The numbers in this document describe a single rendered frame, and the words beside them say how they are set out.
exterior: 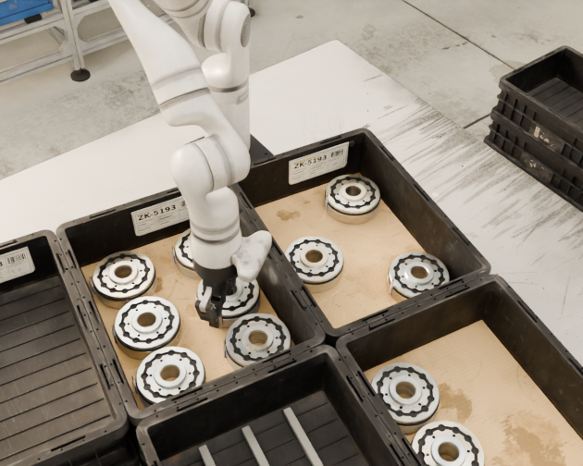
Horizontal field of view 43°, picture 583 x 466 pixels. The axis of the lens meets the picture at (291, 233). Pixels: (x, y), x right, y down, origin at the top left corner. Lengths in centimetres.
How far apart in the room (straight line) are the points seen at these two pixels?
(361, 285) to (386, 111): 67
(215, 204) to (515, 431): 55
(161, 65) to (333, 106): 94
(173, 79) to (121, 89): 218
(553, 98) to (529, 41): 121
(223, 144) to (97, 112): 209
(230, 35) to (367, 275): 48
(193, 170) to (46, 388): 45
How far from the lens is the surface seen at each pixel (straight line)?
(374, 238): 136
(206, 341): 122
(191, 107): 97
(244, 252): 108
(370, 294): 128
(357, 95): 190
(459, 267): 128
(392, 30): 350
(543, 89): 241
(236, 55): 139
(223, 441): 113
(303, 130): 178
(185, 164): 96
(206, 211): 100
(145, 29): 99
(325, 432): 113
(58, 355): 125
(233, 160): 97
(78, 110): 307
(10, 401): 122
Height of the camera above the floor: 183
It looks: 47 degrees down
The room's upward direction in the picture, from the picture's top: 1 degrees clockwise
